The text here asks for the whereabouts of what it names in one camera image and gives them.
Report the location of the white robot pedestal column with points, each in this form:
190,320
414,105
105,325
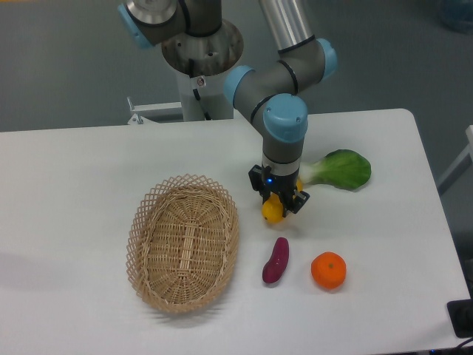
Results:
207,87

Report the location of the white frame leg right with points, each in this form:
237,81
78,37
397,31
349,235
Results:
457,167

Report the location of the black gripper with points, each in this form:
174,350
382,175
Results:
265,182

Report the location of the orange mandarin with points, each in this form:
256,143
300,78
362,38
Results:
329,270

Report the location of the yellow mango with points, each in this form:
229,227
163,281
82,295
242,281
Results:
272,209

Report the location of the oval wicker basket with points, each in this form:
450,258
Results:
183,244

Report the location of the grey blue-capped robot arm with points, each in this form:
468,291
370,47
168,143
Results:
205,50

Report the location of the black device at table edge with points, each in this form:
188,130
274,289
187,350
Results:
460,313

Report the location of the green bok choy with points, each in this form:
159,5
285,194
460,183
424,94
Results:
343,169

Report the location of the purple sweet potato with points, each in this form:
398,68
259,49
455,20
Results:
277,263

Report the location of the white metal base frame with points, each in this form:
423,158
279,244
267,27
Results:
174,112

